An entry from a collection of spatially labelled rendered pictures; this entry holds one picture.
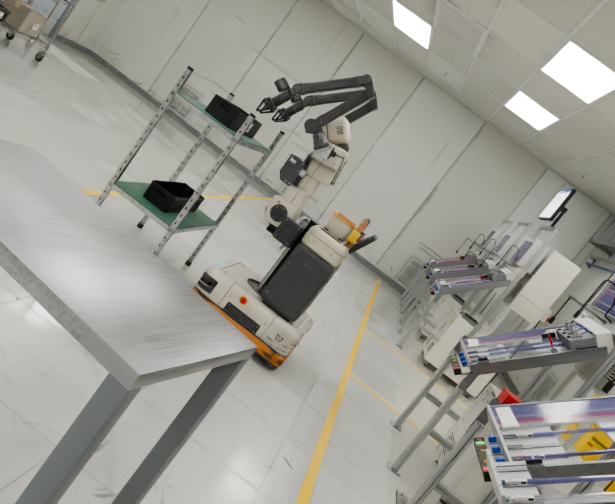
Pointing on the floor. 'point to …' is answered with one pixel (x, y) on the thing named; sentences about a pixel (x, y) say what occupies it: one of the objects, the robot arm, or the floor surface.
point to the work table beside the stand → (98, 307)
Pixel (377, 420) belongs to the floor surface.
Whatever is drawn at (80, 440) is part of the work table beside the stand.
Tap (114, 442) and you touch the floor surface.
